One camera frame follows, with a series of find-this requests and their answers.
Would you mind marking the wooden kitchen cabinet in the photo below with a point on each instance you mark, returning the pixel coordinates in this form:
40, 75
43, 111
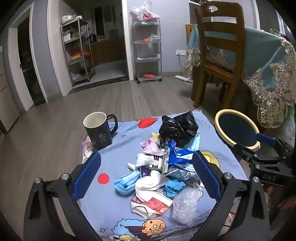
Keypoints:
108, 51

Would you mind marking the blue plastic packet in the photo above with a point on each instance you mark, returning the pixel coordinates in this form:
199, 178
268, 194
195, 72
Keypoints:
180, 155
124, 183

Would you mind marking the white rice cooker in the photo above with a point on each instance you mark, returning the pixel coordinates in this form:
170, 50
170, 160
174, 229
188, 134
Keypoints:
68, 19

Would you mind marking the blue cartoon printed blanket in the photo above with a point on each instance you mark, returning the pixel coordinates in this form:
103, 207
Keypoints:
111, 157

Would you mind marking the white power strip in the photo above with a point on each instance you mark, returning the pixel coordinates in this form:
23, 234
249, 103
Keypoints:
181, 77

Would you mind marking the metal shelf rack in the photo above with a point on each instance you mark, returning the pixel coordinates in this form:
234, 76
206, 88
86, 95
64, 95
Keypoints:
69, 62

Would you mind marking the white wall socket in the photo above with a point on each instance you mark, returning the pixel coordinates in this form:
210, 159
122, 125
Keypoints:
180, 52

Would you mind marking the pink crumpled wrapper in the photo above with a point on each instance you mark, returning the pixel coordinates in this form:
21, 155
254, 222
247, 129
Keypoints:
150, 146

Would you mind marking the grey rolling cart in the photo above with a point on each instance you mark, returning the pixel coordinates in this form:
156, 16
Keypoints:
148, 60

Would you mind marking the clear printed wrapper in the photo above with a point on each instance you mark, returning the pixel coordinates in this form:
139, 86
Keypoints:
185, 171

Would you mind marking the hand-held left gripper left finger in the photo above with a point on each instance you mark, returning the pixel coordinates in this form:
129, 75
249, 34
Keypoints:
86, 176

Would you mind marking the grey drawer cabinet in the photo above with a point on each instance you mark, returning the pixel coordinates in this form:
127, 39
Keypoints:
7, 99

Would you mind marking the wooden chair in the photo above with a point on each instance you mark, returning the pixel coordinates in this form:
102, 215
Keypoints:
220, 29

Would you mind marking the plastic bags pile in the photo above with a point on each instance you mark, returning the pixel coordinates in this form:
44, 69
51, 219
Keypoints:
144, 15

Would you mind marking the black plastic bag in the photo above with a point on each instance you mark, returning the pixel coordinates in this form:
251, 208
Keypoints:
178, 129

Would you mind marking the blue face mask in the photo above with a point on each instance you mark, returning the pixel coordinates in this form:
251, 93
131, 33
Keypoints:
193, 144

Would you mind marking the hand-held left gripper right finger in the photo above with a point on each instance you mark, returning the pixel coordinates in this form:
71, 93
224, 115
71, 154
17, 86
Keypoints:
205, 176

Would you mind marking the red packet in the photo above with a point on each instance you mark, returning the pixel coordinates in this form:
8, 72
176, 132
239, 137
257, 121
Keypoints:
149, 75

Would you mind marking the white medicine box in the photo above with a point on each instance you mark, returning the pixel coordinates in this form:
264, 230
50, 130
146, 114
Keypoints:
154, 162

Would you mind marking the blue crumpled wrapper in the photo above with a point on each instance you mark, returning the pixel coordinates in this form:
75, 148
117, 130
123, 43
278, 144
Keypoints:
173, 187

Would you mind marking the black ceramic mug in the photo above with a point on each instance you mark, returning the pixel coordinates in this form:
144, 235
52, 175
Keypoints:
97, 136

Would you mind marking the yellow rimmed trash bin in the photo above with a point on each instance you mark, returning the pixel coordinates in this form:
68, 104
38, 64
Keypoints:
235, 129

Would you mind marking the clear plastic bag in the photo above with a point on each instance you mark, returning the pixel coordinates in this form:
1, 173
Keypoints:
185, 206

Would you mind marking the white crumpled tissue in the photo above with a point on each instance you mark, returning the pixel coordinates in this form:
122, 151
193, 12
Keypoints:
150, 183
141, 160

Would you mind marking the orange tray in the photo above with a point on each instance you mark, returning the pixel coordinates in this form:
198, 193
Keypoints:
79, 55

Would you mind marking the red and white wrapper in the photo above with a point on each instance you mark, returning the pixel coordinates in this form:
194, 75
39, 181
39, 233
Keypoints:
150, 206

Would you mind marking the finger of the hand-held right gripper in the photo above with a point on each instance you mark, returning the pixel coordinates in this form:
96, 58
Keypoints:
267, 139
246, 151

